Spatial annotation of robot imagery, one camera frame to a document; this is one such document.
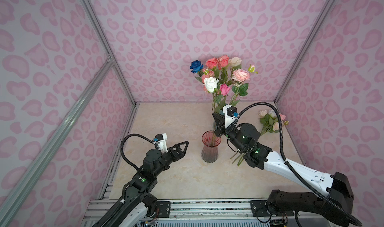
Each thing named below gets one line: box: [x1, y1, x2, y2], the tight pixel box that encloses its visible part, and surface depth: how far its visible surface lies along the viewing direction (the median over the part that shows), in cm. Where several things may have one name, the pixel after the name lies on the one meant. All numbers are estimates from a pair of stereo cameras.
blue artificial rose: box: [189, 60, 204, 83], surface depth 80 cm
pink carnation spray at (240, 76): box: [229, 64, 259, 106], surface depth 64 cm
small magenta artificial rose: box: [220, 83, 231, 96], surface depth 68 cm
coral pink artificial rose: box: [205, 57, 222, 70], surface depth 82 cm
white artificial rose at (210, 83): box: [203, 77, 219, 93], surface depth 59 cm
